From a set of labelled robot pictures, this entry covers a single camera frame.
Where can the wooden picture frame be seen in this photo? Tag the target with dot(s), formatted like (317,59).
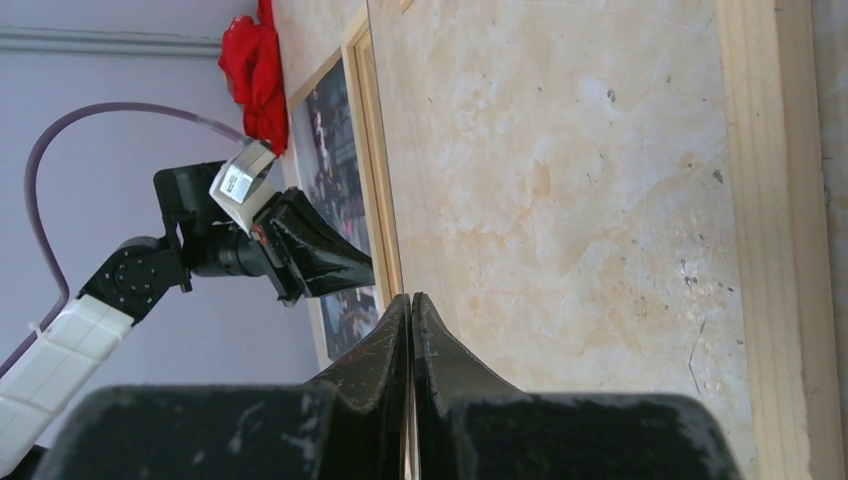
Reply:
(778,203)

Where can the printed photo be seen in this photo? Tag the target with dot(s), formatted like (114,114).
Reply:
(327,169)

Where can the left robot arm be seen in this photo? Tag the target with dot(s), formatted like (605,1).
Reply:
(60,355)

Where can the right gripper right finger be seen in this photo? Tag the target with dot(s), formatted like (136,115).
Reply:
(465,412)

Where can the transparent plastic sheet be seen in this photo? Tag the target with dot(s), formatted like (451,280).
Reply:
(561,190)

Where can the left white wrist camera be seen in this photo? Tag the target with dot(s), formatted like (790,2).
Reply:
(240,187)

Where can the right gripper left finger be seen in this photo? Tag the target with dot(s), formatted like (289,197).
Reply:
(363,430)

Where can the red crumpled cloth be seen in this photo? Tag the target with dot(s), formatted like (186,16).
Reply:
(251,64)

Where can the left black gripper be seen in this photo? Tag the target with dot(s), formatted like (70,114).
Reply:
(305,257)

